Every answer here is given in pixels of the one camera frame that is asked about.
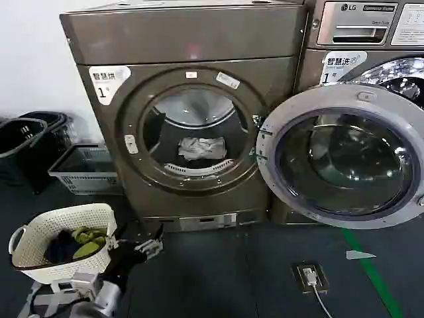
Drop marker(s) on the green cloth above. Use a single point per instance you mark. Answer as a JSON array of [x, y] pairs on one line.
[[86, 236]]

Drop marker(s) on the white perforated laundry basket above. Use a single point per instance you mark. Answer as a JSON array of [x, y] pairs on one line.
[[66, 215]]

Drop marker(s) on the black plastic laundry basket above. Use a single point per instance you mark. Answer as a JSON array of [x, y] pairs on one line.
[[61, 129], [18, 139]]

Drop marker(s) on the white crumpled cloth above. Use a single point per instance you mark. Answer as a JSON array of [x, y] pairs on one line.
[[200, 147]]

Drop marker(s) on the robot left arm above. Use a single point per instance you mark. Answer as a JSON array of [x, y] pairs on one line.
[[102, 296]]

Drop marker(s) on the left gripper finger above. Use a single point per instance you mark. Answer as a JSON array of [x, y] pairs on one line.
[[158, 236], [154, 253]]

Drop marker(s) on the grey slatted plastic crate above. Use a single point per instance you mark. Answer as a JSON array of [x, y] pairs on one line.
[[83, 180]]

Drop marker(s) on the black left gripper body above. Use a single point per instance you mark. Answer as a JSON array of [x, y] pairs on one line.
[[130, 252]]

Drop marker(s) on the dark navy cloth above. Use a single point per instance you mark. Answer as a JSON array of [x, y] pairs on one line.
[[59, 248]]

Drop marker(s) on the grey front-load dryer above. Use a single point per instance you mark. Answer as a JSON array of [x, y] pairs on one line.
[[185, 36]]

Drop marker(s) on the grey washer with control panel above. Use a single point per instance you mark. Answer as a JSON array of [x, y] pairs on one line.
[[351, 20]]

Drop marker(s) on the round glass dryer door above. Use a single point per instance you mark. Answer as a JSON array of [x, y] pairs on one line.
[[348, 159]]

